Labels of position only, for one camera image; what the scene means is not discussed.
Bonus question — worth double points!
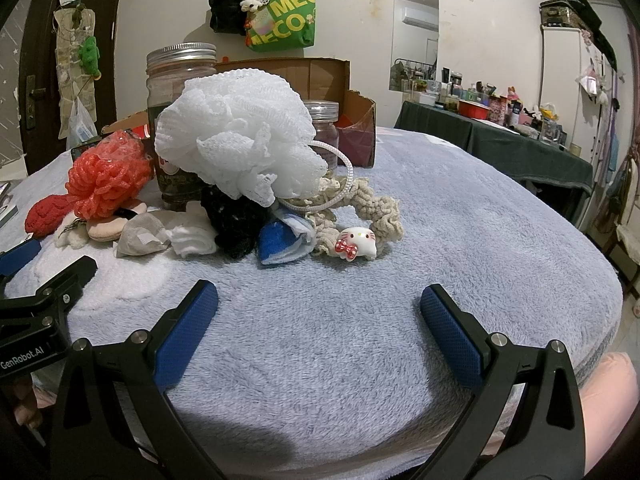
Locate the crumpled white tissue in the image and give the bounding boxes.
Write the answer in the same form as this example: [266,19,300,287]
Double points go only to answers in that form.
[115,212,170,258]

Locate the white cat hair charm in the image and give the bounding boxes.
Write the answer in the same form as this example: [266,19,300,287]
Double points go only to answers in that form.
[334,226,378,262]

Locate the black backpack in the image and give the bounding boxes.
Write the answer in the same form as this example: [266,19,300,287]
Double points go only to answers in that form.
[208,0,246,36]

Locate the red foam fruit net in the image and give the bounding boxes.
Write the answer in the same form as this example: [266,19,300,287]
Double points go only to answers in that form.
[65,131,153,220]

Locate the wall mirror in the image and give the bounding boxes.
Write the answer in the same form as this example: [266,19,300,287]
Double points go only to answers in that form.
[388,0,439,91]

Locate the small glass jar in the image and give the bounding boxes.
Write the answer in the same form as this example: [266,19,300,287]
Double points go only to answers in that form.
[304,100,340,148]

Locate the white fluffy star plush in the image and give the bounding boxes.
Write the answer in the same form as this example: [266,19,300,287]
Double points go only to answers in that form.
[53,218,89,249]

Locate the red knitted cloth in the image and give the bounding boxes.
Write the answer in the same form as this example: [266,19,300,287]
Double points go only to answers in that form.
[24,195,73,238]

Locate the white sock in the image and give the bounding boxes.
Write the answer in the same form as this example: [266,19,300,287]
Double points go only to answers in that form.
[151,200,218,258]

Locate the brown cardboard box red inside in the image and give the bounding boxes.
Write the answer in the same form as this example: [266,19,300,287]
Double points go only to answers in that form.
[101,56,378,169]

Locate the black scrunchie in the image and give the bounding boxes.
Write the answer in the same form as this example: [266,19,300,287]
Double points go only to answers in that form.
[201,186,271,259]

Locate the beige braided rope scrunchie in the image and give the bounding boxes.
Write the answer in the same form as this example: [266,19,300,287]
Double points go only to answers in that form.
[281,174,405,259]

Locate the white plush keychain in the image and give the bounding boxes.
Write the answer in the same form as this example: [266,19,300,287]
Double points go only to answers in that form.
[240,0,268,13]

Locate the dark green covered table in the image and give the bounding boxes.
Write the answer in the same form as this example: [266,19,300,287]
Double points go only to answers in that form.
[395,102,593,224]

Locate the green plush toy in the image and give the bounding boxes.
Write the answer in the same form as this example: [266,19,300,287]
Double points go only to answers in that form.
[78,36,101,80]

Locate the green tote bag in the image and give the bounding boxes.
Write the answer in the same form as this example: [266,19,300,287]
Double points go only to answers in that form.
[245,0,317,53]

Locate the large glass jar green contents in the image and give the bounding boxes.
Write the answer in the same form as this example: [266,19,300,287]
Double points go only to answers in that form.
[145,41,217,211]

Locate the white mesh bath pouf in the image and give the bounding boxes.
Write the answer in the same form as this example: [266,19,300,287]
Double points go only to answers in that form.
[154,68,328,207]

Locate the white wardrobe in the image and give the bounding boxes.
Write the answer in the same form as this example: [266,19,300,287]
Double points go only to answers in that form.
[539,26,615,166]

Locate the beige powder puff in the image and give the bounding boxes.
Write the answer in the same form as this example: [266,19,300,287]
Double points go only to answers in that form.
[87,200,148,242]

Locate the red bowl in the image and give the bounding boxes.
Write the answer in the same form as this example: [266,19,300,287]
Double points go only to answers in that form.
[458,100,490,120]

